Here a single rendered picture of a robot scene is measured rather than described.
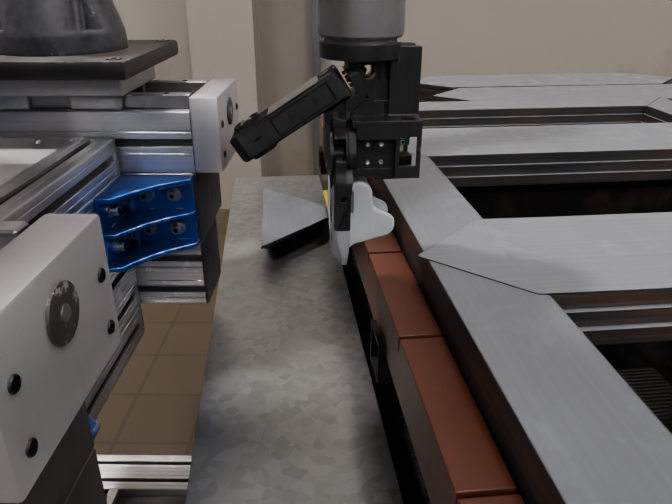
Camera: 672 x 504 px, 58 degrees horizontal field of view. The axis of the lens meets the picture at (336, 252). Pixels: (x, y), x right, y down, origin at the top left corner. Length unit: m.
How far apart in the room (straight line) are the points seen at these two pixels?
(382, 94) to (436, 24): 2.69
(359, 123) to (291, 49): 2.70
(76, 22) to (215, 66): 2.27
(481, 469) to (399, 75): 0.32
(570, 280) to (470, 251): 0.10
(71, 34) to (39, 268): 0.47
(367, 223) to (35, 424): 0.35
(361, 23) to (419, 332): 0.27
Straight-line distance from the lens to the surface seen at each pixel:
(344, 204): 0.54
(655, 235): 0.74
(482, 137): 1.09
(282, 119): 0.53
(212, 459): 0.65
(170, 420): 1.78
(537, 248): 0.66
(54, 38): 0.76
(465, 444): 0.45
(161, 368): 1.99
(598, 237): 0.71
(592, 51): 3.45
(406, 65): 0.54
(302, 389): 0.72
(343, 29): 0.51
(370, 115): 0.55
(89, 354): 0.37
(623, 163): 1.08
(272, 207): 1.14
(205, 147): 0.73
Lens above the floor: 1.12
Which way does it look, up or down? 25 degrees down
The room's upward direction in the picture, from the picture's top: straight up
